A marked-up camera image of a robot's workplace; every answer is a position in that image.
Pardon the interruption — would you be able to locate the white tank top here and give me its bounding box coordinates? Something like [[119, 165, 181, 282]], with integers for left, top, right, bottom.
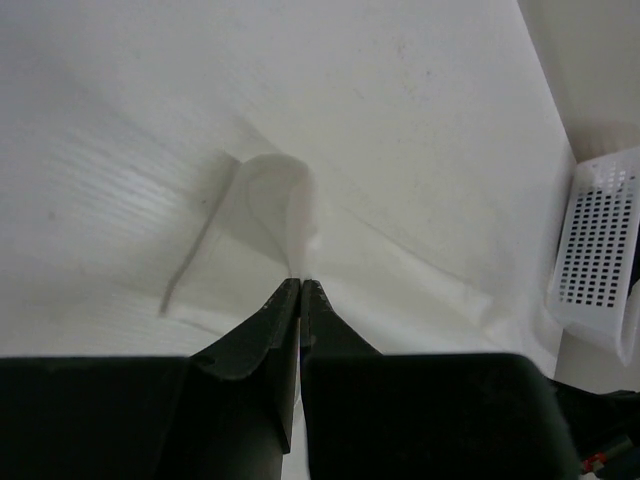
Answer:
[[159, 114, 556, 480]]

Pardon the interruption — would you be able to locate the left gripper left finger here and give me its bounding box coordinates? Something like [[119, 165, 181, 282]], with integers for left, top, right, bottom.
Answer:
[[1, 279, 300, 479]]

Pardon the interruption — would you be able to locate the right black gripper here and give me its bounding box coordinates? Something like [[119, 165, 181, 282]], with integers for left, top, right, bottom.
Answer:
[[551, 380, 639, 479]]

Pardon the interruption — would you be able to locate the white plastic basket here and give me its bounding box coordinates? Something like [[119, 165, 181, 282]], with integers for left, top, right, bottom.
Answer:
[[546, 147, 639, 366]]

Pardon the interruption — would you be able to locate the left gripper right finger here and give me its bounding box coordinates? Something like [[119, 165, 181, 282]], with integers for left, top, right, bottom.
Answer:
[[301, 280, 581, 479]]

